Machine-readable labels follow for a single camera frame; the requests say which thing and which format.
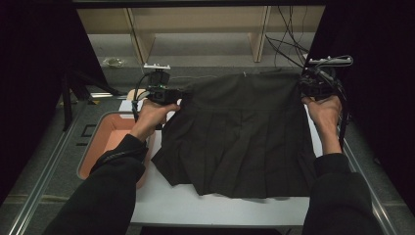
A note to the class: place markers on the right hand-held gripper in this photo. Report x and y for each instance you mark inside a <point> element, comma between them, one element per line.
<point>318,84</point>

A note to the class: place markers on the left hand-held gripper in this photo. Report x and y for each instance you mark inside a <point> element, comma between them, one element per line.
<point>163,94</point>

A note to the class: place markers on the orange basket with grey rim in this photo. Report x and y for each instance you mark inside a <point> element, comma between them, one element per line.
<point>107,137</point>

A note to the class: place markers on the dark pleated skirt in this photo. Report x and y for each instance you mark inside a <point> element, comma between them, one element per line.
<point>241,137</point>

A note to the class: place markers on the person's left hand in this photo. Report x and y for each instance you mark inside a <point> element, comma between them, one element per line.
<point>151,117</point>

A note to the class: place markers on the person's right hand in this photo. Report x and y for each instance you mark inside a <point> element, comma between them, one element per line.
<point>328,112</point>

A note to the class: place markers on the beige wooden shelf unit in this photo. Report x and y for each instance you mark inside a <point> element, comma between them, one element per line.
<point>143,42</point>

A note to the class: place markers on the short aluminium bar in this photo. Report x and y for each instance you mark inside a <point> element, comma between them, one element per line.
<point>104,95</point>

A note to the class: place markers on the crumpled clear plastic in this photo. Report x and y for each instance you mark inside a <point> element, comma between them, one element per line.
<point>113,62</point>

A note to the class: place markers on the black curtain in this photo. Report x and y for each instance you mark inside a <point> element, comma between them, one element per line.
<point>32,81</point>
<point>381,81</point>

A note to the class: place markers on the black tripod stand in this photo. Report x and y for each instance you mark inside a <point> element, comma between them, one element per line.
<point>67,104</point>

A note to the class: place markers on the aluminium floor rail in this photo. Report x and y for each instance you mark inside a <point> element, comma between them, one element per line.
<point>38,189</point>
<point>379,209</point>

